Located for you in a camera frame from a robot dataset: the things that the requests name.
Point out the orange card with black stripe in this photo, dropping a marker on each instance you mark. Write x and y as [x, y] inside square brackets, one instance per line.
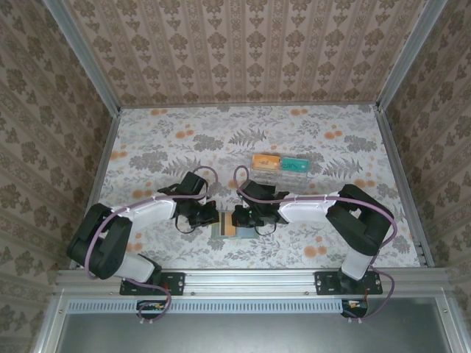
[229, 225]

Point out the green card holder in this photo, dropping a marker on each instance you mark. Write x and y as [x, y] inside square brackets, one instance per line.
[247, 234]

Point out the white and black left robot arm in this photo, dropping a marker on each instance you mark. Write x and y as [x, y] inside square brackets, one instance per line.
[147, 212]

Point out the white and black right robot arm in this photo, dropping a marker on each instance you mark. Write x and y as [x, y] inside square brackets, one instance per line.
[301, 214]

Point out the clear acrylic card box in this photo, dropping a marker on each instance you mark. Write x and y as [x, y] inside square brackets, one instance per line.
[290, 181]

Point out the teal VIP card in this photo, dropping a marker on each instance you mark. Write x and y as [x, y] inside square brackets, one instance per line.
[295, 165]

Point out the grey metal panel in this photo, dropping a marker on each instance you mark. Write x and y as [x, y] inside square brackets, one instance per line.
[250, 334]

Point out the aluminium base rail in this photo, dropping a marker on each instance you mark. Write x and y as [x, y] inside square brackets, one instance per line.
[250, 281]

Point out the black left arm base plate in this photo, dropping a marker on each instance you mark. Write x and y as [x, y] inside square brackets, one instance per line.
[176, 283]

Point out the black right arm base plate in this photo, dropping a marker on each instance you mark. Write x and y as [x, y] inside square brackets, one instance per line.
[324, 283]

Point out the aluminium table side rail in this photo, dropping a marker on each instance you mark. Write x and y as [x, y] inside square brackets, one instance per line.
[403, 176]
[105, 165]

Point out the aluminium table end rail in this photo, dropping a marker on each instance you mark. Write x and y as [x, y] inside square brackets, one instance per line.
[250, 106]

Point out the aluminium frame post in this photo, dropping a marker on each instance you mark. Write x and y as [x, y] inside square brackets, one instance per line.
[82, 55]
[408, 55]

